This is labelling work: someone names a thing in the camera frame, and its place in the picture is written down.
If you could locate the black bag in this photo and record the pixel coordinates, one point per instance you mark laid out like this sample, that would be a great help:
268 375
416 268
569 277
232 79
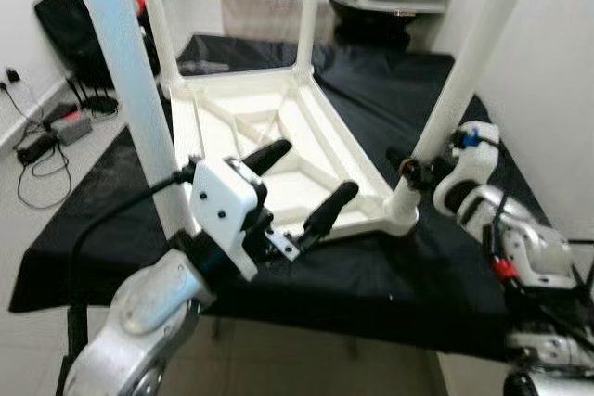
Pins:
74 34

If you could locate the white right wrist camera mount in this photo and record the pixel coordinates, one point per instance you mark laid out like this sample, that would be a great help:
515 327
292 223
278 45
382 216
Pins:
478 159

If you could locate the beige cloth covered table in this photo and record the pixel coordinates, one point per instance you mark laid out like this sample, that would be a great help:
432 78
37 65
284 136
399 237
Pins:
269 16

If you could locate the white plastic table leg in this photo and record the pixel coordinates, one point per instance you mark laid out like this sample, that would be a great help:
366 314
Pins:
121 90
311 6
473 53
158 25

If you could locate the black charger plug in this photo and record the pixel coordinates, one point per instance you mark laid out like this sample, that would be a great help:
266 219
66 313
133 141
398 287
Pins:
13 75

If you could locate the grey box red label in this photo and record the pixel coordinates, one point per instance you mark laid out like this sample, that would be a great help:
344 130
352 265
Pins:
72 127

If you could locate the black wok steel rim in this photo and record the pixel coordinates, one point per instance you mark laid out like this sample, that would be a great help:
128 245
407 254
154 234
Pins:
371 20

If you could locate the black power brick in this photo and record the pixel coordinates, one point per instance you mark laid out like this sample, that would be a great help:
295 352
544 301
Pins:
37 147

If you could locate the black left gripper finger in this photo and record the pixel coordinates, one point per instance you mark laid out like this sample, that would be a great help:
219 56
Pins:
269 157
329 215

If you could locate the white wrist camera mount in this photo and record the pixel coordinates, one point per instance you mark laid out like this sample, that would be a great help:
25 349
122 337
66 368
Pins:
478 159
223 206

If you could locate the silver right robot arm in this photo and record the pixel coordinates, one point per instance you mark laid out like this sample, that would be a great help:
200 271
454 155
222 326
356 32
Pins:
538 248

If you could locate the black router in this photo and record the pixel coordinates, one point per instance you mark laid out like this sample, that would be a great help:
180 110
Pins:
97 104

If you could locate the black table cloth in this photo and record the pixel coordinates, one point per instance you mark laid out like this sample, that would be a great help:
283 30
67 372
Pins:
390 285

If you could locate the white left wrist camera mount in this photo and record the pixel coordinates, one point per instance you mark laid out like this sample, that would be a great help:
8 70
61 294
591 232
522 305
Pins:
223 206

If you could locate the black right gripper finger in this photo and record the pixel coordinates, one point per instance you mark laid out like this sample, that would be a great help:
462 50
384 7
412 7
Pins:
406 169

